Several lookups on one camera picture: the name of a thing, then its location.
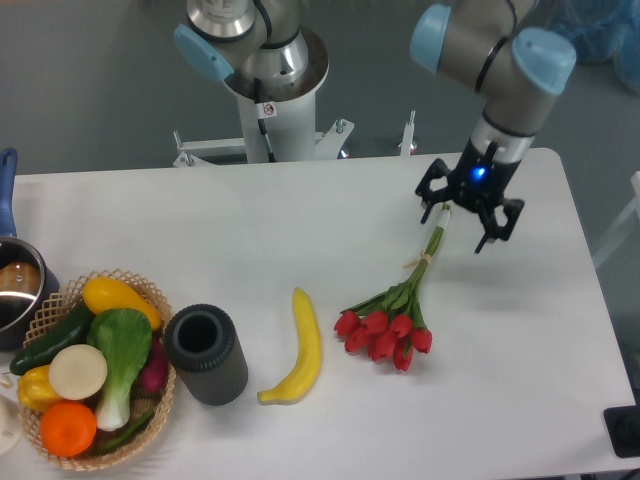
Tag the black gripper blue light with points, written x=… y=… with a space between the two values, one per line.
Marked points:
x=481 y=183

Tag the red tulip bouquet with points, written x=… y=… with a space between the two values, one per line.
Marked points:
x=391 y=325

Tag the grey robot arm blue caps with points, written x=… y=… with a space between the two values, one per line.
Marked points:
x=482 y=44

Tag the yellow toy banana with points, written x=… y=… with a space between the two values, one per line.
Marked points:
x=300 y=380

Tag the blue plastic bag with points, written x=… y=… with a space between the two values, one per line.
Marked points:
x=602 y=31

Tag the black device at table edge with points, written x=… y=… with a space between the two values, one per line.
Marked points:
x=622 y=425

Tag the dark grey ribbed vase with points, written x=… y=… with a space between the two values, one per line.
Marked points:
x=202 y=344

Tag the purple toy sweet potato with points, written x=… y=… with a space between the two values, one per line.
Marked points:
x=153 y=376

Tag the green toy bok choy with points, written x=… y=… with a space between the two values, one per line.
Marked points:
x=123 y=336

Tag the yellow toy squash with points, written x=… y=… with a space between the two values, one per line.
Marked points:
x=104 y=293

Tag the woven wicker basket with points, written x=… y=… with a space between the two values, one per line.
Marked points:
x=154 y=407

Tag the green toy cucumber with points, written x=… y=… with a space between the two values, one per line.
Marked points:
x=71 y=330

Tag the green toy bean pod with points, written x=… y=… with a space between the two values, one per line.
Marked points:
x=125 y=436

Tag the white round toy slice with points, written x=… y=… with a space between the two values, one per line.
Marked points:
x=78 y=372

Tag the orange toy fruit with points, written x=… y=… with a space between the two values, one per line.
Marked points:
x=68 y=429

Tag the yellow toy bell pepper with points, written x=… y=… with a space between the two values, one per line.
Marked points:
x=35 y=391

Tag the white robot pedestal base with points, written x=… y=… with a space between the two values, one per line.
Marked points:
x=277 y=110

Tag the blue handled saucepan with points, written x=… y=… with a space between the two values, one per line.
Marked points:
x=26 y=280

